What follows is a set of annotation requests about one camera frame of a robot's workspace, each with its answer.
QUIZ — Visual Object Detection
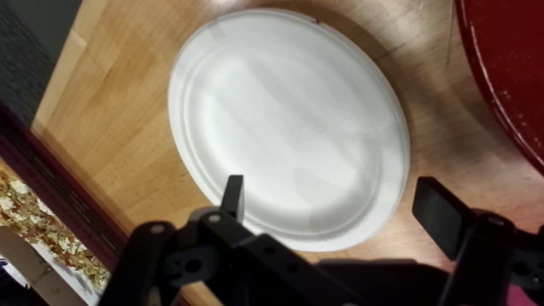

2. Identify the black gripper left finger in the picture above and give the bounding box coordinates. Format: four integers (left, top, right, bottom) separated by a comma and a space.
99, 173, 364, 306

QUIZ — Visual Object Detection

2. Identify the rectangular pizza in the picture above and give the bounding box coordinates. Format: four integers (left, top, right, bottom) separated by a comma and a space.
0, 163, 112, 297

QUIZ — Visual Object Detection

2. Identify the open cardboard pizza box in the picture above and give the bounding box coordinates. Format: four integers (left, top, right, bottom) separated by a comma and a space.
0, 98, 136, 306

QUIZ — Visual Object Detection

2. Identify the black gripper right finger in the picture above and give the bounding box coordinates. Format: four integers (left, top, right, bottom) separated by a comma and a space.
412, 174, 544, 306

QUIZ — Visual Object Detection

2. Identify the red plate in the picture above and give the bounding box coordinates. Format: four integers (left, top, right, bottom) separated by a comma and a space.
454, 0, 544, 174

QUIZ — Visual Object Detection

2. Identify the white paper plate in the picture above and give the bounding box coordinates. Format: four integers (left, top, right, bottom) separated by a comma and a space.
167, 6, 413, 254

